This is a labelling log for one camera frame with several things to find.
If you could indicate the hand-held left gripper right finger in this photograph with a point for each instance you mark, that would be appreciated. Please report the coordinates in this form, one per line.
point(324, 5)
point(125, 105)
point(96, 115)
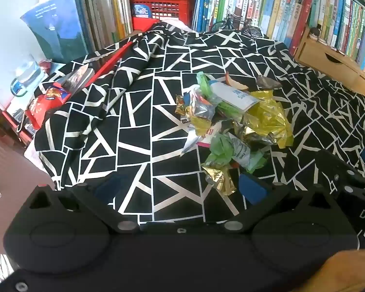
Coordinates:
point(253, 188)

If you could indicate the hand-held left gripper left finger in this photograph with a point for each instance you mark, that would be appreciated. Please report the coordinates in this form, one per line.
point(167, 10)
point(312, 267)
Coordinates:
point(105, 190)

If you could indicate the pile of snack wrappers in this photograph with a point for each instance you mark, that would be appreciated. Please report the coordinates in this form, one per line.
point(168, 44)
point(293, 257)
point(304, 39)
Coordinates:
point(231, 155)

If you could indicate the yellow foil wrapper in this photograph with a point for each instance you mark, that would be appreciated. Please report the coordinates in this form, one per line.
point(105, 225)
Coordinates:
point(270, 118)

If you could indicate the brown wrapper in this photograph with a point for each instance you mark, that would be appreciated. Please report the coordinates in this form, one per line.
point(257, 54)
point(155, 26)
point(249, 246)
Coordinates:
point(267, 82)

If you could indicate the person's right forearm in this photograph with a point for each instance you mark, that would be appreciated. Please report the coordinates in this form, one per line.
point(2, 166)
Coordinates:
point(343, 270)

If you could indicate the row of tall thin books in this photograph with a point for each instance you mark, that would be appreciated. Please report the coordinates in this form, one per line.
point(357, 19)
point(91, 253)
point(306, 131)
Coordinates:
point(109, 12)

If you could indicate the row of colourful upright books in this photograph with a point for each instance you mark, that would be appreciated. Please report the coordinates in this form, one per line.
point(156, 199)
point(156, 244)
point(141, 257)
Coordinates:
point(261, 3)

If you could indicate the black white geometric cloth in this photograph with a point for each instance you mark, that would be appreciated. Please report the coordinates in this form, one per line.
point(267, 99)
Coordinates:
point(140, 112)

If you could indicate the white labelled packet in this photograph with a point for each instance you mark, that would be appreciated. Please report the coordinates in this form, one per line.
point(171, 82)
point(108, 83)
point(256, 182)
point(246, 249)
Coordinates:
point(234, 95)

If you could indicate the pink ribbed suitcase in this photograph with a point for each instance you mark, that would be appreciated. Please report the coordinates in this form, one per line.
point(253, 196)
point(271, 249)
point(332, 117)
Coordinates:
point(9, 173)

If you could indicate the red snack box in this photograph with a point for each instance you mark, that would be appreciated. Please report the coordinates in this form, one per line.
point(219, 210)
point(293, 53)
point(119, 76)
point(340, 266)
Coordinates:
point(47, 102)

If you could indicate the wooden desk organizer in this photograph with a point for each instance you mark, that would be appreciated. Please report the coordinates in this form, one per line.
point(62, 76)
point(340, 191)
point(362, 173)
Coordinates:
point(316, 54)

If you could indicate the glossy magazine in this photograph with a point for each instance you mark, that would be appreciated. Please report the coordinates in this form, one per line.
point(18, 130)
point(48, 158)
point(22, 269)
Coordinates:
point(77, 77)

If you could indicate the red thin folder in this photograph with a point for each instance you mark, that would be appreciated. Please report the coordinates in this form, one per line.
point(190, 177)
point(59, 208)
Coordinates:
point(109, 64)

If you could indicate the small dark figurine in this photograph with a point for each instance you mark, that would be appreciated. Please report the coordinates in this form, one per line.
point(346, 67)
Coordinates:
point(314, 32)

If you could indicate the clear plastic water bottle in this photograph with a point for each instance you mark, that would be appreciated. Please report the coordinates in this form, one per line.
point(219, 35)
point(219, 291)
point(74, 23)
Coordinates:
point(26, 73)

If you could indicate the large blue book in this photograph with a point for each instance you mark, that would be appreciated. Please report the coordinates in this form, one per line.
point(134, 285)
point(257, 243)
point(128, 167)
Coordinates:
point(57, 30)

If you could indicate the black model bicycle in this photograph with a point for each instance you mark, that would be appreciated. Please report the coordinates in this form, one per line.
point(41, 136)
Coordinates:
point(231, 21)

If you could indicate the pink cloth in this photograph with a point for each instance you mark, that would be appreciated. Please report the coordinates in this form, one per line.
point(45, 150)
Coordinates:
point(176, 24)

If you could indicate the red plastic crate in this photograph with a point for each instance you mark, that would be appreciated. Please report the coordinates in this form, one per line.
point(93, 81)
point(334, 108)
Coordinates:
point(170, 6)

